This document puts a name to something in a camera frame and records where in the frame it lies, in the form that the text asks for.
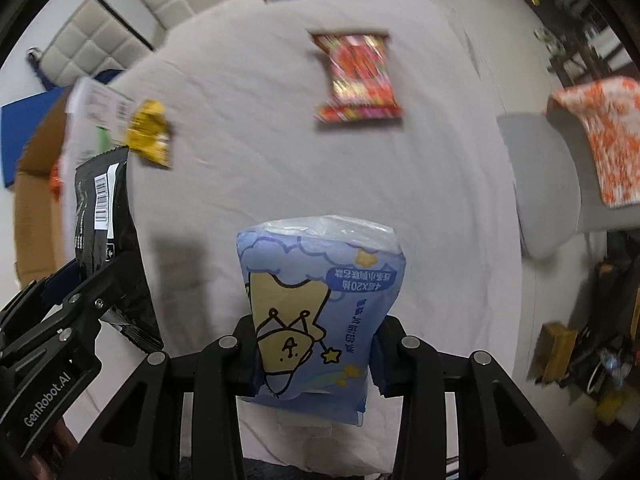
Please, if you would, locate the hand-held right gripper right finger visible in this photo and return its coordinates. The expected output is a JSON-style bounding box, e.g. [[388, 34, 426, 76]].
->
[[369, 314, 572, 480]]

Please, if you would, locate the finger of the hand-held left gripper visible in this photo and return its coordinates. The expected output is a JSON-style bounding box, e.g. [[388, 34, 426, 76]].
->
[[0, 259, 85, 335], [2, 254, 135, 377]]

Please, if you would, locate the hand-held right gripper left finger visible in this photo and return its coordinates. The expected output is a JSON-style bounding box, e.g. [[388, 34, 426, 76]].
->
[[65, 314, 261, 480]]

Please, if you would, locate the black snack packet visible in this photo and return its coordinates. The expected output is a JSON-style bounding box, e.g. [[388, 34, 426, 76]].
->
[[73, 146, 164, 354]]

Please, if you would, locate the blue cartoon tissue packet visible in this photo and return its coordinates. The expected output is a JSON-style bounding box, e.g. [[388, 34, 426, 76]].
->
[[236, 214, 407, 427]]

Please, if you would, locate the person's left hand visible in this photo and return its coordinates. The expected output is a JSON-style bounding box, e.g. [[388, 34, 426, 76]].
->
[[26, 419, 79, 477]]

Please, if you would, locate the orange snack packet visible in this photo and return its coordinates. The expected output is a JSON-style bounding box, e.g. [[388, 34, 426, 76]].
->
[[49, 159, 67, 202]]

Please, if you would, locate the blue flat mat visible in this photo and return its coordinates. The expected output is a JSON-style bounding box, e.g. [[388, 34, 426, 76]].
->
[[0, 86, 68, 192]]

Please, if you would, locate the yellow snack packet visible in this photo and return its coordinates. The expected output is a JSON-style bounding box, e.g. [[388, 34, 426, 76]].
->
[[124, 99, 174, 169]]

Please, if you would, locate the white labelled packet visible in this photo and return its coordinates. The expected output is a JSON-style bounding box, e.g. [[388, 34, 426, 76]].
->
[[62, 77, 137, 263]]

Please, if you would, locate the small brown cardboard box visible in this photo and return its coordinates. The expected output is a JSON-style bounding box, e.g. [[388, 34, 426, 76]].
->
[[531, 322, 577, 387]]

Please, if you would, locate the white table cloth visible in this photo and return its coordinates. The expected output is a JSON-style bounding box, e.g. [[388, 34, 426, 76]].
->
[[61, 0, 532, 467]]

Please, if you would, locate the red snack packet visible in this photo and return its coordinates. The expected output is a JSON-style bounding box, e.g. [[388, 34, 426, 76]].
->
[[311, 32, 404, 124]]

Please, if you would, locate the orange and white cloth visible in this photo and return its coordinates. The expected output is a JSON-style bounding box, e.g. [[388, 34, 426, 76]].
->
[[546, 75, 640, 209]]

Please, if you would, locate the dark wooden table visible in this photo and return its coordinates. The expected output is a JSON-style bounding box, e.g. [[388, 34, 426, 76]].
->
[[549, 20, 628, 88]]

